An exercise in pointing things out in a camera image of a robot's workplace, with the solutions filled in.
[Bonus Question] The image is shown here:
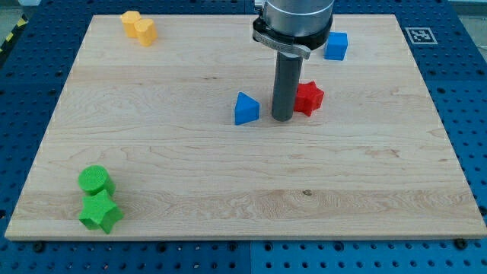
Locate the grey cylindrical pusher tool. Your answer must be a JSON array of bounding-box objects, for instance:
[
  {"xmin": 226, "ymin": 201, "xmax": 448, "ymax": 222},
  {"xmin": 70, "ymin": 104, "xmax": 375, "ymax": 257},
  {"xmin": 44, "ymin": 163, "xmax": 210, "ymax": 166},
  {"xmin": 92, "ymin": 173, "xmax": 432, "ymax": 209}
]
[{"xmin": 272, "ymin": 52, "xmax": 303, "ymax": 122}]

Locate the blue triangle block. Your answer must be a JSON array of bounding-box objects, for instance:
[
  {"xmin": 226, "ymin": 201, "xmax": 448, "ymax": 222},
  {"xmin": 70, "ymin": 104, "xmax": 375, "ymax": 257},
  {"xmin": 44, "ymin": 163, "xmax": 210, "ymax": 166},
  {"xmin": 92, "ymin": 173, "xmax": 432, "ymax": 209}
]
[{"xmin": 234, "ymin": 92, "xmax": 260, "ymax": 125}]

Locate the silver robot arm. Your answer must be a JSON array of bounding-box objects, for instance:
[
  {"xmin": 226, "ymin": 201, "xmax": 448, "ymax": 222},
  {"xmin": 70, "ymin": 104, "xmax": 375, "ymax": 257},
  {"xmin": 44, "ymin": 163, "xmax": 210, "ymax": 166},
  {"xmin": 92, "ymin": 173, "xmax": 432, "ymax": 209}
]
[{"xmin": 253, "ymin": 0, "xmax": 334, "ymax": 122}]

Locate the red star block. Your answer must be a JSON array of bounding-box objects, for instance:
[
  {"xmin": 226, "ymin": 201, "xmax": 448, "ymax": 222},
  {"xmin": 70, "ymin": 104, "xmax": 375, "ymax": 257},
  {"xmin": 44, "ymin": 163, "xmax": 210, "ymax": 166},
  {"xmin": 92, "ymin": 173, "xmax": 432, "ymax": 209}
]
[{"xmin": 294, "ymin": 81, "xmax": 325, "ymax": 116}]

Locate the blue cube block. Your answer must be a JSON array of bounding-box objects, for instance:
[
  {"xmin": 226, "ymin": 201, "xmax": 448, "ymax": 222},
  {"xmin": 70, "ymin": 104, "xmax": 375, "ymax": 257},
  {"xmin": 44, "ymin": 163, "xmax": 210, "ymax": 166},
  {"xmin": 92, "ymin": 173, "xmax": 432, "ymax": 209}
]
[{"xmin": 324, "ymin": 32, "xmax": 349, "ymax": 61}]

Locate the wooden board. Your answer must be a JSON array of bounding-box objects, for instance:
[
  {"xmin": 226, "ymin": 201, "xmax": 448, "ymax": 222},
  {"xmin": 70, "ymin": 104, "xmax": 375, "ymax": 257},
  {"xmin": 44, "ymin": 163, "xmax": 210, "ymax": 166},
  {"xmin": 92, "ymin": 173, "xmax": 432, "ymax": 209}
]
[{"xmin": 5, "ymin": 14, "xmax": 486, "ymax": 241}]

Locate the white fiducial marker tag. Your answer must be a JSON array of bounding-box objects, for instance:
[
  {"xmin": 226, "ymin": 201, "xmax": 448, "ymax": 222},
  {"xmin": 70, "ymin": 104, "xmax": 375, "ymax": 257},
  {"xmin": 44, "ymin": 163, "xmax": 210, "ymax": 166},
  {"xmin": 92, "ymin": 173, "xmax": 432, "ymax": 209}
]
[{"xmin": 405, "ymin": 27, "xmax": 438, "ymax": 45}]

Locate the yellow heart block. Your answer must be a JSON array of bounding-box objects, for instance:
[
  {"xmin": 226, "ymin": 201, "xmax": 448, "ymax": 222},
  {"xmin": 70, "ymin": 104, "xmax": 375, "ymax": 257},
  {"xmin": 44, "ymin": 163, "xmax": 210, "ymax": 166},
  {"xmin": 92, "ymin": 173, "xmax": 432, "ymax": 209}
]
[{"xmin": 134, "ymin": 19, "xmax": 158, "ymax": 46}]

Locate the yellow hexagon block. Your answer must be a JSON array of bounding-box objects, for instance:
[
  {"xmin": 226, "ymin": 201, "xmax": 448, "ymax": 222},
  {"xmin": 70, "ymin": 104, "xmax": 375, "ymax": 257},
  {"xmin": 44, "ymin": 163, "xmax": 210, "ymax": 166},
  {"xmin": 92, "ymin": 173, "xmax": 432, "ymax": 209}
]
[{"xmin": 120, "ymin": 11, "xmax": 141, "ymax": 38}]

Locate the green cylinder block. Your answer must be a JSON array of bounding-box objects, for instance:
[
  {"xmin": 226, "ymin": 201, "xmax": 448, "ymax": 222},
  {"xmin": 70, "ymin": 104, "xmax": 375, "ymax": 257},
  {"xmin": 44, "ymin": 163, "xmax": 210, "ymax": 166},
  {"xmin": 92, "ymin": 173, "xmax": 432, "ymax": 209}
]
[{"xmin": 78, "ymin": 165, "xmax": 116, "ymax": 196}]

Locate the green star block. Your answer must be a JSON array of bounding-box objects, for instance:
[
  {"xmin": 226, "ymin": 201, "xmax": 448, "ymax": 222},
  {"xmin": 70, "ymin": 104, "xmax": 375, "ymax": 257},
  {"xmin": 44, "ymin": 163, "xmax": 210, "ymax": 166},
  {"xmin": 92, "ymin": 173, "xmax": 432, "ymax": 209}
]
[{"xmin": 78, "ymin": 190, "xmax": 124, "ymax": 234}]

